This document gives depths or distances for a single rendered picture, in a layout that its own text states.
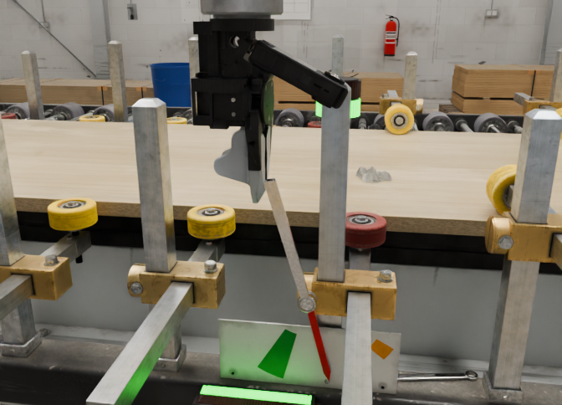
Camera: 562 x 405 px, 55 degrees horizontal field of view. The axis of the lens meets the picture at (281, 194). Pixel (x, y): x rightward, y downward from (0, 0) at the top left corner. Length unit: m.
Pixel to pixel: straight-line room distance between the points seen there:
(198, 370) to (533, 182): 0.55
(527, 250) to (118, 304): 0.76
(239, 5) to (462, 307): 0.68
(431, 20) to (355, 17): 1.03
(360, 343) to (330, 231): 0.16
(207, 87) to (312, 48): 7.25
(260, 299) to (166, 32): 7.36
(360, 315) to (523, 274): 0.22
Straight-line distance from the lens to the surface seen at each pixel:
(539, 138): 0.72
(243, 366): 0.84
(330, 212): 0.71
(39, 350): 1.00
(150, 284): 0.81
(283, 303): 1.03
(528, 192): 0.73
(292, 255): 0.69
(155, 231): 0.78
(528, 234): 0.74
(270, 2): 0.59
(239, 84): 0.59
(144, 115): 0.74
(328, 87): 0.59
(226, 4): 0.58
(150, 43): 8.33
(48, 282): 0.88
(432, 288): 1.01
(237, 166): 0.63
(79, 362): 0.94
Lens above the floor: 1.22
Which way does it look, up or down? 18 degrees down
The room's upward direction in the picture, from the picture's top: straight up
